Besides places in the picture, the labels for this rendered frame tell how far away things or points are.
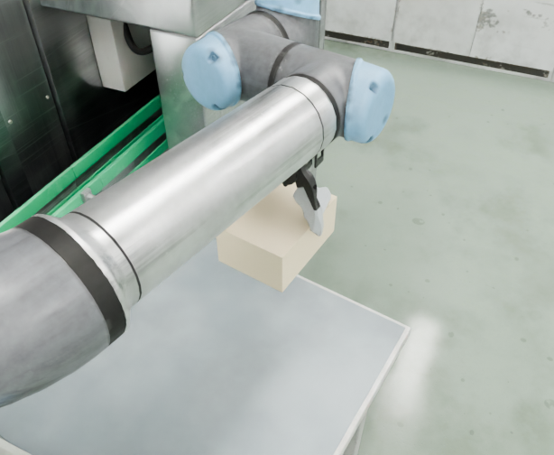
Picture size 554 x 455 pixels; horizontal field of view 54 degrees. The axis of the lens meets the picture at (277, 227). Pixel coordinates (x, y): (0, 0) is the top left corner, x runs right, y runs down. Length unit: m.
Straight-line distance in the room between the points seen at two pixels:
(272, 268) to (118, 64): 0.76
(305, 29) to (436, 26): 3.24
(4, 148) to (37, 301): 0.97
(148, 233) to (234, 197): 0.08
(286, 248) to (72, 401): 0.54
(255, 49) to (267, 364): 0.68
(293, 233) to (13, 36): 0.74
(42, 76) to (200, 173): 0.97
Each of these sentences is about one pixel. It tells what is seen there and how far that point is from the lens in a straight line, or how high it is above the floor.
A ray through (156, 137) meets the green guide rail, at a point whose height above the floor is 0.94.
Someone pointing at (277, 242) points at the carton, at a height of 1.12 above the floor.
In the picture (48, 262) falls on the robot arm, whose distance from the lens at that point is 0.33.
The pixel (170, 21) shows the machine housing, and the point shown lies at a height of 1.26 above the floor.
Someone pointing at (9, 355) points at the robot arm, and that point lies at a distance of 0.33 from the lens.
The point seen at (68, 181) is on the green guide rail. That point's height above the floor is 0.94.
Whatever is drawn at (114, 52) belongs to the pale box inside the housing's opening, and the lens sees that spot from 1.39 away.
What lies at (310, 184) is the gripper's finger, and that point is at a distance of 0.76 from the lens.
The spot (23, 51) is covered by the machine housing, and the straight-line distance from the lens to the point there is 1.29.
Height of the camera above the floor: 1.66
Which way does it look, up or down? 43 degrees down
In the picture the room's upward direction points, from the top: straight up
